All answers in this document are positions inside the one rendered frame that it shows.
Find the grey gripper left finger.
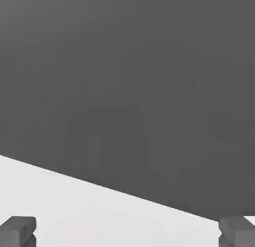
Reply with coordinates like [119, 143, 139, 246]
[0, 216, 37, 247]

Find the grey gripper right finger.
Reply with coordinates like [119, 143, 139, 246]
[218, 215, 255, 247]

